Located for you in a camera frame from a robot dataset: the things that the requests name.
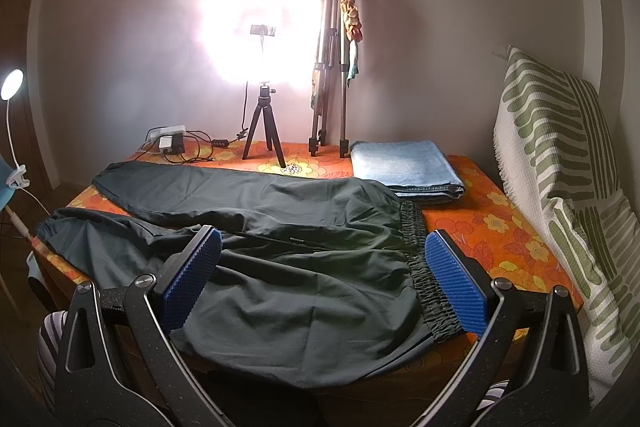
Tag striped trouser leg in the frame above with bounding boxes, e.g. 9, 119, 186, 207
37, 311, 67, 412

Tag bright ring light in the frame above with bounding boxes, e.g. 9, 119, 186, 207
196, 0, 320, 94

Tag orange floral bedsheet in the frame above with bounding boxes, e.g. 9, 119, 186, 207
32, 141, 582, 403

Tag colourful cloth on tripod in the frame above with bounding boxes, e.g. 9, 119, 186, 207
340, 0, 363, 83

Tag white power strip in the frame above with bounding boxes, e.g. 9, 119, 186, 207
145, 124, 186, 143

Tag green white patterned pillow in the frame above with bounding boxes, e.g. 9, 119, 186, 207
494, 46, 639, 397

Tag small black tripod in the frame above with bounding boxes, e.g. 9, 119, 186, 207
242, 82, 286, 169

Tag black cable with switch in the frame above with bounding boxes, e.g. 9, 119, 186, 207
134, 81, 252, 166

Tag white clip lamp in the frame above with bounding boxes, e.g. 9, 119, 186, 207
1, 68, 29, 190

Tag folded blue jeans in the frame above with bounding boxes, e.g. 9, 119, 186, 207
350, 141, 465, 206

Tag dark green pants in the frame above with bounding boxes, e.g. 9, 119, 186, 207
36, 161, 461, 389

